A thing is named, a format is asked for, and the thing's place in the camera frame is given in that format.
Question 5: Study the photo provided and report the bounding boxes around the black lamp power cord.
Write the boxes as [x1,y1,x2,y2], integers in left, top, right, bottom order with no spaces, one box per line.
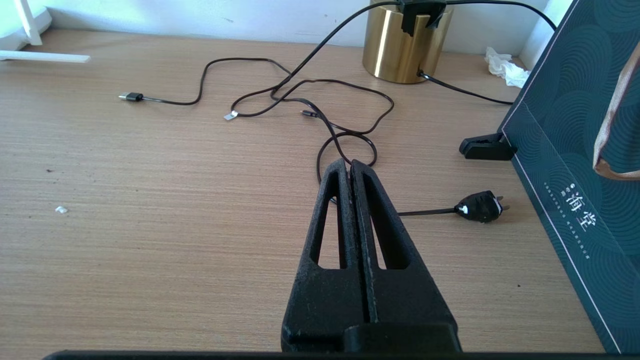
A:
[270,0,557,223]

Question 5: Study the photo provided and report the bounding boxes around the gold desk lamp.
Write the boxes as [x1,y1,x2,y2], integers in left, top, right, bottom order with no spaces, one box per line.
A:
[362,0,455,84]

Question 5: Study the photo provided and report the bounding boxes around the black USB cable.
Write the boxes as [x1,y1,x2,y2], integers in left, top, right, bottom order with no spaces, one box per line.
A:
[118,57,293,107]

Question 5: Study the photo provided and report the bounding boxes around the crumpled white tissue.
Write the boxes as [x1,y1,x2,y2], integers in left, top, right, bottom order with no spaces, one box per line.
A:
[484,46,532,89]

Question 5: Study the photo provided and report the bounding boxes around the white router with antennas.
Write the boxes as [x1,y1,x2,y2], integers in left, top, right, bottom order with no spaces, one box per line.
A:
[0,0,92,64]

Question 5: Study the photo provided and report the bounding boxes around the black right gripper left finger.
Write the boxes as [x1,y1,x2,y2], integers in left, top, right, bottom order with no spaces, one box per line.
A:
[281,158,371,352]

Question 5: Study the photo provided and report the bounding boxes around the black clip stand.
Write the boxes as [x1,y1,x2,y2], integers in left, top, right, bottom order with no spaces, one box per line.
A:
[459,132,517,161]

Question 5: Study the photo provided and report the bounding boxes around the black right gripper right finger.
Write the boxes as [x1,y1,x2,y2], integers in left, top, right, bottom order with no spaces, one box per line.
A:
[351,159,462,352]

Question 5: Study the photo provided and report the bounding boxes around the black cable with white connector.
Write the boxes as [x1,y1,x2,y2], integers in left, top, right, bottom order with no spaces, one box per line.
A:
[223,78,395,136]

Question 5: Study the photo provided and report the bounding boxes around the brown beige strip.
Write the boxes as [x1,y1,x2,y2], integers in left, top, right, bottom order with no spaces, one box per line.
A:
[592,47,640,181]

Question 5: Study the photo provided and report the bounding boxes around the black clip on lamp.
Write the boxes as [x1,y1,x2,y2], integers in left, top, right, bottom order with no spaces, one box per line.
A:
[398,0,447,37]

